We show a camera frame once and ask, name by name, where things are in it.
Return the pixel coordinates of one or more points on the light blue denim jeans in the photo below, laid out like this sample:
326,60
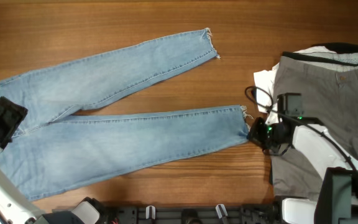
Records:
55,150

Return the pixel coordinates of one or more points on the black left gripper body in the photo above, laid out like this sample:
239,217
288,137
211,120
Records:
0,123

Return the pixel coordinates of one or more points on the black base rail with clips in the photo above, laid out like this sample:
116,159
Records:
218,214

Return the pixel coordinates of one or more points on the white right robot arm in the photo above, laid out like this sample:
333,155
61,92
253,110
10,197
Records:
338,198

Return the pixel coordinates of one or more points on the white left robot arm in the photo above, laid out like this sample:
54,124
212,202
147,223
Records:
15,208

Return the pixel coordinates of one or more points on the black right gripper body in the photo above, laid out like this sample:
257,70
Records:
266,135

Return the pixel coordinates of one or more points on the black and grey mesh garment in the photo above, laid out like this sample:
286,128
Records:
344,48

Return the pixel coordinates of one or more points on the grey shorts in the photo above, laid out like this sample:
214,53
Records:
329,93

